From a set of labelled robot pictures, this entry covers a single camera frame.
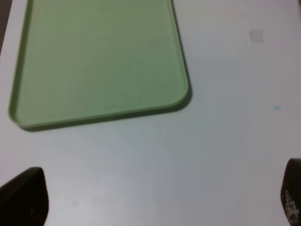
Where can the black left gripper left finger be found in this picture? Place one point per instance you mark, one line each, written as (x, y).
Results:
(24, 199)

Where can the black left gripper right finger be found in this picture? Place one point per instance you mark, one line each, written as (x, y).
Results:
(291, 192)

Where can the green plastic tray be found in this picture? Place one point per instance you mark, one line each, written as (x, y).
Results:
(93, 60)

